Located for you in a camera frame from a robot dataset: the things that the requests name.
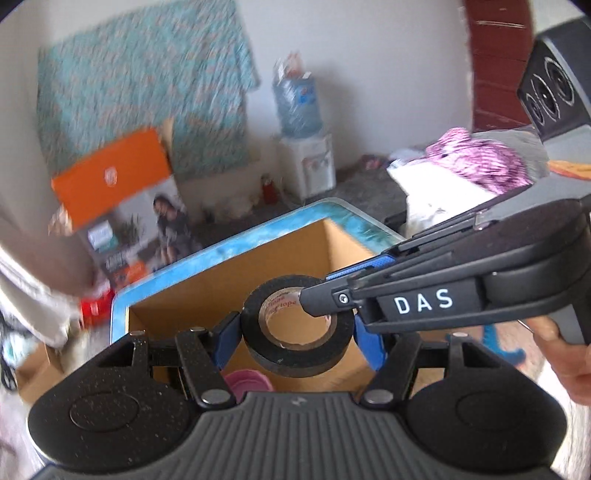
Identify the white water dispenser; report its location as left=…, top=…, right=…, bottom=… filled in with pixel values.
left=277, top=134, right=337, bottom=200

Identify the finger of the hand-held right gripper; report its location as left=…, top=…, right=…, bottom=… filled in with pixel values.
left=325, top=198, right=504, bottom=283
left=300, top=235, right=485, bottom=334

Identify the black electrical tape roll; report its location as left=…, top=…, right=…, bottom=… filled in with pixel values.
left=240, top=274, right=356, bottom=378

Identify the small red bottle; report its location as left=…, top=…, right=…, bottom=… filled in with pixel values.
left=261, top=174, right=280, bottom=204

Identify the teal floral cloth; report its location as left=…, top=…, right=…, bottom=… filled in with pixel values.
left=37, top=0, right=259, bottom=183

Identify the orange and grey appliance box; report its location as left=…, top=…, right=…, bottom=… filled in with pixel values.
left=51, top=128, right=204, bottom=291

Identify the large cardboard box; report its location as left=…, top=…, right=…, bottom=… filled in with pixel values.
left=127, top=219, right=393, bottom=393

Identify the red container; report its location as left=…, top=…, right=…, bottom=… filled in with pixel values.
left=78, top=290, right=115, bottom=328

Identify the person's right hand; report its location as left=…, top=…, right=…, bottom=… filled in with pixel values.
left=526, top=318, right=591, bottom=393

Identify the pink checked cloth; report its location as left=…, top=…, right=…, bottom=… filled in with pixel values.
left=425, top=128, right=532, bottom=195

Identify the small cardboard box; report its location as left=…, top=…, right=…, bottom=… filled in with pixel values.
left=16, top=344, right=65, bottom=404

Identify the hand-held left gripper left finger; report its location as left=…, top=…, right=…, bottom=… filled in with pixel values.
left=99, top=311, right=242, bottom=409

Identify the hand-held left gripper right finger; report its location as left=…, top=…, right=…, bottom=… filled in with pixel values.
left=353, top=314, right=490, bottom=409

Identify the pink and white cloth pile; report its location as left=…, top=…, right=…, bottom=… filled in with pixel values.
left=387, top=131, right=550, bottom=241

